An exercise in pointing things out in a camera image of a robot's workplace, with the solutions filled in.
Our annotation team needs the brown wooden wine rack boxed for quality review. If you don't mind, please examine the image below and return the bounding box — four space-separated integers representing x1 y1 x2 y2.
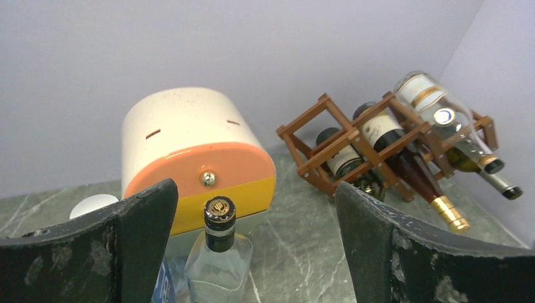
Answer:
276 92 500 204

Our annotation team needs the cream drawer cabinet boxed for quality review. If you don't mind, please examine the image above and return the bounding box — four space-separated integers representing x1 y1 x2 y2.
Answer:
121 87 276 257

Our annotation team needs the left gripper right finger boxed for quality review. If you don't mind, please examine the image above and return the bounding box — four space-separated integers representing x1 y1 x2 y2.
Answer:
334 182 534 302

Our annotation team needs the blue square bottle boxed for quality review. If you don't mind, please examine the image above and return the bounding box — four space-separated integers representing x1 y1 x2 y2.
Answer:
56 187 179 302

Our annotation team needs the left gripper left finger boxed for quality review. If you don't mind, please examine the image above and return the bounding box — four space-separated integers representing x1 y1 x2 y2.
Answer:
1 179 179 302

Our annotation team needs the dark bottle black neck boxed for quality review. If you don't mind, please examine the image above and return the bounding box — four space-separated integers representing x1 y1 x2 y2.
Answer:
315 127 385 201

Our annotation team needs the clear square bottle black cap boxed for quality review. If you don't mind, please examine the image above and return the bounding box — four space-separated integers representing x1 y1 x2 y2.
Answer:
184 196 253 303

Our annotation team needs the green bottle silver neck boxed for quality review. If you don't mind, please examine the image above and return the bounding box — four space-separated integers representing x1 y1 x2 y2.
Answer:
445 147 524 200

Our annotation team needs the brown bottle gold foil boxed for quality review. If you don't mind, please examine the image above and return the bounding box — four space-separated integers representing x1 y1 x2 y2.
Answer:
359 110 471 234

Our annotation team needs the clear round glass bottle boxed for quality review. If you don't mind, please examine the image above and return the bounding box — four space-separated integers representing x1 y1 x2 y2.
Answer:
394 70 505 174

